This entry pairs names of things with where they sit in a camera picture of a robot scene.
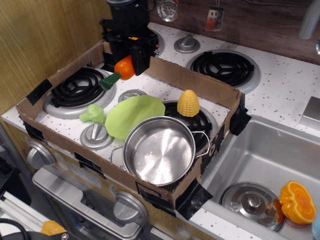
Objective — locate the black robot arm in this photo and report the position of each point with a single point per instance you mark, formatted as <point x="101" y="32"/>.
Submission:
<point x="130" y="2"/>

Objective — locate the front left black burner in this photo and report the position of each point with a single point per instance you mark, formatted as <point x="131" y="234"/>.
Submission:
<point x="72" y="97"/>

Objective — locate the hanging metal strainer spoon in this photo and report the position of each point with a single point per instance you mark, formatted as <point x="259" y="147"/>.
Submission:
<point x="168" y="10"/>

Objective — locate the silver oven knob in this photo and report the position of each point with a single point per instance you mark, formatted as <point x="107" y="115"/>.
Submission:
<point x="39" y="156"/>
<point x="128" y="209"/>

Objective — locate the back right black burner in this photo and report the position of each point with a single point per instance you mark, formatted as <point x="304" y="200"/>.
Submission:
<point x="231" y="67"/>

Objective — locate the silver oven door handle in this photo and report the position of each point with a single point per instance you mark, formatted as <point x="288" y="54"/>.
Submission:
<point x="95" y="219"/>

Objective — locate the silver stovetop knob front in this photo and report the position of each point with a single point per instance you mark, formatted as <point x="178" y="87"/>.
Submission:
<point x="96" y="137"/>

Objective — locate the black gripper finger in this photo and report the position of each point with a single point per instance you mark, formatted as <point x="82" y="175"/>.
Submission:
<point x="140" y="55"/>
<point x="120" y="50"/>

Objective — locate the yellow toy corn cob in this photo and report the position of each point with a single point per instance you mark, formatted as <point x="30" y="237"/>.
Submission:
<point x="188" y="104"/>

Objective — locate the silver stovetop knob back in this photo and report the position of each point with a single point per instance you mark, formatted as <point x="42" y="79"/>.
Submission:
<point x="187" y="45"/>

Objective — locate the black burner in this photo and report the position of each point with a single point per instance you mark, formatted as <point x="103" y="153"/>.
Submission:
<point x="161" y="44"/>
<point x="202" y="122"/>
<point x="231" y="67"/>
<point x="72" y="97"/>

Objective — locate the steel pot lid in sink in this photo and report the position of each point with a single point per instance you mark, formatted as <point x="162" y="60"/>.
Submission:
<point x="255" y="202"/>

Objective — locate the back left black burner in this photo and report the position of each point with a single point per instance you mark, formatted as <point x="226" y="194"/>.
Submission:
<point x="161" y="44"/>

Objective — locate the stainless steel sink basin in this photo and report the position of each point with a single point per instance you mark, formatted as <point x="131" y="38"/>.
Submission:
<point x="271" y="155"/>

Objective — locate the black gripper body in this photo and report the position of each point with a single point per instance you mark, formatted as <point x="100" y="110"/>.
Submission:
<point x="130" y="21"/>

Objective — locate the orange toy pumpkin half in sink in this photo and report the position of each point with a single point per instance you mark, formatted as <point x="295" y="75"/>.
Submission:
<point x="297" y="203"/>

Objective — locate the silver stovetop knob middle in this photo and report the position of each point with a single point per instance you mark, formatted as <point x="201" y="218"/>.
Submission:
<point x="130" y="93"/>

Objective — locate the left silver oven knob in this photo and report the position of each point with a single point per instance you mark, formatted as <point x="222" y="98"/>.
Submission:
<point x="39" y="156"/>

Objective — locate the silver faucet base block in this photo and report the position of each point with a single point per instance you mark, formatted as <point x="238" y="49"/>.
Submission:
<point x="311" y="115"/>

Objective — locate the hanging metal spatula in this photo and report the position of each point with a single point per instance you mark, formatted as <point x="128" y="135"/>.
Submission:
<point x="214" y="19"/>

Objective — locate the right silver oven knob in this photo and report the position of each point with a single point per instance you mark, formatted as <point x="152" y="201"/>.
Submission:
<point x="128" y="209"/>

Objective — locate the orange toy carrot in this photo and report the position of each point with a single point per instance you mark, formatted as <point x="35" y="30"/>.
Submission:
<point x="123" y="69"/>

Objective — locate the green toy broccoli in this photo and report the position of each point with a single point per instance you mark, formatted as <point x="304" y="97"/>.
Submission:
<point x="94" y="113"/>

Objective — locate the front right black burner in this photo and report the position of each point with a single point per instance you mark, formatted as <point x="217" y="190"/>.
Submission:
<point x="202" y="122"/>

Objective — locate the silver stovetop knob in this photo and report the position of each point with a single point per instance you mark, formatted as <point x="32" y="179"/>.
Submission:
<point x="96" y="137"/>
<point x="130" y="93"/>
<point x="187" y="45"/>

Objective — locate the stainless steel pot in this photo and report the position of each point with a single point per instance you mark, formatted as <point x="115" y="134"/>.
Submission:
<point x="159" y="150"/>

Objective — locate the silver faucet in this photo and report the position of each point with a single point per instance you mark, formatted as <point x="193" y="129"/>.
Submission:
<point x="310" y="20"/>

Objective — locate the cardboard fence with black tape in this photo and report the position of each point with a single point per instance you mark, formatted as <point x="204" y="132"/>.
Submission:
<point x="188" y="196"/>

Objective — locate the orange object bottom left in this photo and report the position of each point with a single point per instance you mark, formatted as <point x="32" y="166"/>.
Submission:
<point x="51" y="228"/>

